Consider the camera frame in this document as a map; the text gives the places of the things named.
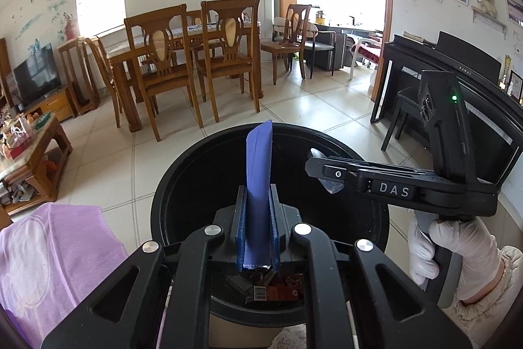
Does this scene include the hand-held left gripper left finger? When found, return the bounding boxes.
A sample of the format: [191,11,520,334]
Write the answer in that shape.
[41,185,251,349]

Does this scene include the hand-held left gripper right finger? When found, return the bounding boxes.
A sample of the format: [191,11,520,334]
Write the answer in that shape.
[266,183,474,349]

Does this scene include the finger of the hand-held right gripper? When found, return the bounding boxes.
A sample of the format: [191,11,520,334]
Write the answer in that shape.
[306,155,370,191]

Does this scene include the clear plastic wrapper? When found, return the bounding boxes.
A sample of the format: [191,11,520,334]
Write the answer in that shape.
[310,148,345,194]

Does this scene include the blue packet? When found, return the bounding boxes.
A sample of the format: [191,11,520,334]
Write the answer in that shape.
[237,120,274,273]

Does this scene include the red milk carton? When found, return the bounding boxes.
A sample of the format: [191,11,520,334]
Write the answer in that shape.
[253,273,305,303]

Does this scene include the black trash bin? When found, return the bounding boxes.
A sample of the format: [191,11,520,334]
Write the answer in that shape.
[150,123,391,328]

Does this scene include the person's right forearm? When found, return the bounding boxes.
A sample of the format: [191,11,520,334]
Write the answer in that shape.
[447,245,520,349]

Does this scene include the person's right hand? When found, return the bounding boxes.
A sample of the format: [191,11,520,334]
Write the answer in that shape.
[409,216,507,301]

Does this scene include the dark crumpled wrapper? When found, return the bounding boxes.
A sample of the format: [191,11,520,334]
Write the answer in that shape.
[226,271,256,295]

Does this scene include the black piano stool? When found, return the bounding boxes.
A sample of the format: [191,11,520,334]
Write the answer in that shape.
[381,86,430,152]

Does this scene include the black upright piano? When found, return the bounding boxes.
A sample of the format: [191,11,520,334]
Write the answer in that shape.
[370,31,523,188]

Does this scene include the framed certificate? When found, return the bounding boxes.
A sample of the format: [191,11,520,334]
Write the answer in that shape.
[507,71,523,103]

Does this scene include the gold trophy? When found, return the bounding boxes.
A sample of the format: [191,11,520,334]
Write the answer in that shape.
[500,55,514,89]

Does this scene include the books on piano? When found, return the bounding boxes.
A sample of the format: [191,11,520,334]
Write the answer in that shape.
[402,31,436,47]

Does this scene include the white chair red cushion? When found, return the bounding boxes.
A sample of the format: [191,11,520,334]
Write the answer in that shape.
[350,37,385,80]

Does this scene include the grey fluffy rug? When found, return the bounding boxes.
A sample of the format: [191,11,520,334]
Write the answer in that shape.
[267,323,308,349]

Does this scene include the dark grey armchair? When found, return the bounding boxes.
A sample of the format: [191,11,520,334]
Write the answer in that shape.
[304,22,354,72]

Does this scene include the wooden dining chair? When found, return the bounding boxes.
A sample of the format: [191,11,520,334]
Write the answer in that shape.
[200,0,261,113]
[260,4,313,80]
[124,4,204,142]

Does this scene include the purple blanket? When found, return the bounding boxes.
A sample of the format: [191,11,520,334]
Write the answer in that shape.
[0,202,172,349]

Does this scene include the curved back wooden chair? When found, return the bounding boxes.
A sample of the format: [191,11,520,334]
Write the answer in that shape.
[84,36,124,129]

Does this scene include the wooden dining table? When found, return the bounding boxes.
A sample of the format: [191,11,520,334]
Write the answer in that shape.
[107,22,264,131]

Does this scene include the wooden coffee table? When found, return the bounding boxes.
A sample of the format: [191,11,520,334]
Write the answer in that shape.
[0,112,73,216]

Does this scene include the wooden television stand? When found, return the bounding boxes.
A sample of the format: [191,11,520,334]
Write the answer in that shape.
[25,85,78,123]

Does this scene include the tall wooden side table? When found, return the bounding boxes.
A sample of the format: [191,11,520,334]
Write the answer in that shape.
[57,37,101,116]

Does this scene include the stack of magazines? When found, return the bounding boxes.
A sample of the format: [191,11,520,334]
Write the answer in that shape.
[0,179,38,207]

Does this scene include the black flat television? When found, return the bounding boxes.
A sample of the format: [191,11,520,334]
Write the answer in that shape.
[5,44,63,111]

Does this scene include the wooden bookshelf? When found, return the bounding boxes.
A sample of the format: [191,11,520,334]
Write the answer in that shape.
[0,38,13,108]

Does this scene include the white wall shelf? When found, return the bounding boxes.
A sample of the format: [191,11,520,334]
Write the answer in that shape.
[471,6,510,33]

